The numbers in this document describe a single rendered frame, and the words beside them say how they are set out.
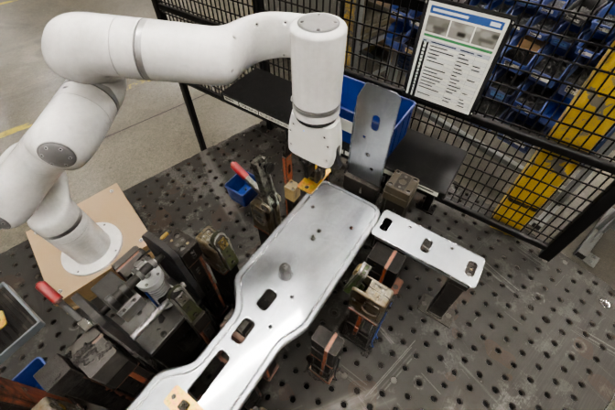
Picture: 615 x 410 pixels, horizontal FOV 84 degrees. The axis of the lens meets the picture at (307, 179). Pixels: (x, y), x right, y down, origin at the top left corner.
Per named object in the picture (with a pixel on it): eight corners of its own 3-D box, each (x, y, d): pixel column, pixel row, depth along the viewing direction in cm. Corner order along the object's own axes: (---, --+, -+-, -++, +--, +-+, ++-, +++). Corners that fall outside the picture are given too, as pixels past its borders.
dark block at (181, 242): (218, 320, 109) (181, 256, 77) (202, 307, 111) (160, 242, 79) (229, 307, 111) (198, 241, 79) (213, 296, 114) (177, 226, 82)
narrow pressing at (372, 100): (378, 188, 105) (402, 95, 79) (346, 172, 109) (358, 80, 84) (379, 187, 105) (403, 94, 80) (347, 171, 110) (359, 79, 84)
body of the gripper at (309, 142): (280, 109, 60) (284, 154, 69) (329, 130, 57) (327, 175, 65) (304, 88, 64) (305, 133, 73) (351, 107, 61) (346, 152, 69)
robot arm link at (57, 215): (28, 239, 96) (-43, 190, 77) (59, 185, 107) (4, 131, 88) (70, 240, 95) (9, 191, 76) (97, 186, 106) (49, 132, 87)
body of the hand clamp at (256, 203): (275, 271, 120) (266, 212, 93) (261, 261, 122) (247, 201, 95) (285, 258, 123) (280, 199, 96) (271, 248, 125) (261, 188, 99)
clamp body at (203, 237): (238, 317, 110) (214, 263, 81) (212, 296, 114) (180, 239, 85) (256, 294, 115) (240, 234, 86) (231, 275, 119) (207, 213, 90)
